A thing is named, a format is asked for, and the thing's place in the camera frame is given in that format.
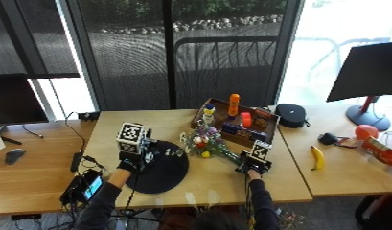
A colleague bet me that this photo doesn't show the person's right hand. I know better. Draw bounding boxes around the person's right hand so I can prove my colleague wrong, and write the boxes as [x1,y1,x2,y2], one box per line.
[235,150,274,175]

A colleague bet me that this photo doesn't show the person's left hand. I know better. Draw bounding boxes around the person's left hand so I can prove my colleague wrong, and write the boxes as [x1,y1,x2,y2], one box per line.
[117,127,159,175]

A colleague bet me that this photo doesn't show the flower bouquet with green stems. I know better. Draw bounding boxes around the flower bouquet with green stems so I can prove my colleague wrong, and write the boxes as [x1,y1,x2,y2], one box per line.
[179,123,245,166]

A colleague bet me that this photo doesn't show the white marker cube on right glove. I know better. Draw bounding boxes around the white marker cube on right glove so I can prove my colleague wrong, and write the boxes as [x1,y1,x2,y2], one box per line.
[249,139,274,165]

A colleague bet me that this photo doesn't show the white marker cube on glove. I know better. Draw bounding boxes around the white marker cube on glove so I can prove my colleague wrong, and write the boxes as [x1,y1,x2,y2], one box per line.
[116,122,146,155]
[249,139,274,165]

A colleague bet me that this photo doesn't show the white marker cube on left glove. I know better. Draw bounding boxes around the white marker cube on left glove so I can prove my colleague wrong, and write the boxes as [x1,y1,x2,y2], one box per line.
[116,122,146,155]

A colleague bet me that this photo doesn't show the small white flower pieces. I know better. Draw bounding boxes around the small white flower pieces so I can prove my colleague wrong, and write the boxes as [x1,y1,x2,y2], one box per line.
[163,147,187,158]

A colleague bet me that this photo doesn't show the brown wooden tray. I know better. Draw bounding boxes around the brown wooden tray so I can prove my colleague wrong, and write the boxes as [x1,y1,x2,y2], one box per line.
[191,97,282,149]

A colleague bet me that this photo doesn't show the dark blue box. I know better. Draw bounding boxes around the dark blue box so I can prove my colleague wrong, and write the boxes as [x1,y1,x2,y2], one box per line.
[222,122,269,142]

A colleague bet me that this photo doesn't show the black round mat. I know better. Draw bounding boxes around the black round mat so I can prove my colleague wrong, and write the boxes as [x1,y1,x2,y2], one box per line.
[125,139,191,195]

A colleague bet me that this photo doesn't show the red cup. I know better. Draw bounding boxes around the red cup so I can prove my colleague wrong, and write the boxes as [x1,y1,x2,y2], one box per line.
[239,111,254,129]

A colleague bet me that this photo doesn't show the brown box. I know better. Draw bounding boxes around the brown box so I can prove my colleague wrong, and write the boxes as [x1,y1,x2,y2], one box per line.
[254,108,274,130]

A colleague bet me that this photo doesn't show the white bottle with blue cap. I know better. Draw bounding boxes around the white bottle with blue cap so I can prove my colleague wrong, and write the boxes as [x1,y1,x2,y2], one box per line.
[202,103,218,127]

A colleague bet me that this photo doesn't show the black desk clamp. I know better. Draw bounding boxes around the black desk clamp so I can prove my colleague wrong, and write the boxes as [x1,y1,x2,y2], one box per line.
[77,110,102,122]

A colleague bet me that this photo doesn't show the orange bottle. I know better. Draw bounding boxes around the orange bottle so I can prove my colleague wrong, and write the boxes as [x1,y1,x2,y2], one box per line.
[227,93,242,118]

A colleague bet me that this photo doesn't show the yellow banana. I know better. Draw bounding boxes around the yellow banana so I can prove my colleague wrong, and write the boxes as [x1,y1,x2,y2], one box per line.
[311,145,327,172]

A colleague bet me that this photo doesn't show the black zipped case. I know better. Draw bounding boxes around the black zipped case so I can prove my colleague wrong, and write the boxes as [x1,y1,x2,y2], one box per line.
[274,103,311,129]

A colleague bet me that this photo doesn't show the black power adapter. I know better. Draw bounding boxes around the black power adapter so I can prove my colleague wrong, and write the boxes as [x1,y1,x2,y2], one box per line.
[70,150,85,173]

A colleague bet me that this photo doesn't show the black device with lit screen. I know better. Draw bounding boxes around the black device with lit screen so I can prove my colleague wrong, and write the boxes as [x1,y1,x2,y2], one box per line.
[60,168,106,206]

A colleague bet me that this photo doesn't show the red ball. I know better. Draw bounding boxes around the red ball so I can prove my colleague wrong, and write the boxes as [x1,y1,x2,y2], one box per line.
[354,124,381,141]

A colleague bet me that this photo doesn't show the black metal outdoor chair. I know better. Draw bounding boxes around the black metal outdoor chair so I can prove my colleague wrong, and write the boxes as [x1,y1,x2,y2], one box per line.
[174,35,281,109]

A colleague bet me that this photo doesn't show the red snack tube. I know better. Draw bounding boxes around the red snack tube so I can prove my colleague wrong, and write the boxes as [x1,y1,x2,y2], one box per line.
[361,136,392,172]

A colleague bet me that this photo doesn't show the grey computer mouse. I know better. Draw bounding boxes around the grey computer mouse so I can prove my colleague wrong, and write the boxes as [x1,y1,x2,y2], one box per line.
[5,148,28,166]

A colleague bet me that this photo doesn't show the black and red chair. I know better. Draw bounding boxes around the black and red chair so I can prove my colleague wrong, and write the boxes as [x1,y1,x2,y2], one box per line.
[354,190,392,230]

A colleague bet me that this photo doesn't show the black monitor with red stand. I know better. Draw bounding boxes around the black monitor with red stand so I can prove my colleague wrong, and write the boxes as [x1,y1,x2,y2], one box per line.
[326,41,392,132]

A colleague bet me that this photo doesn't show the black cable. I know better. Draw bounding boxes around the black cable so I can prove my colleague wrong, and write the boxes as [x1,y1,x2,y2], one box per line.
[65,111,88,153]

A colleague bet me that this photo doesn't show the small black device with cord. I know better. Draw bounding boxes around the small black device with cord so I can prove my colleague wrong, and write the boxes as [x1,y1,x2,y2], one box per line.
[317,131,359,150]

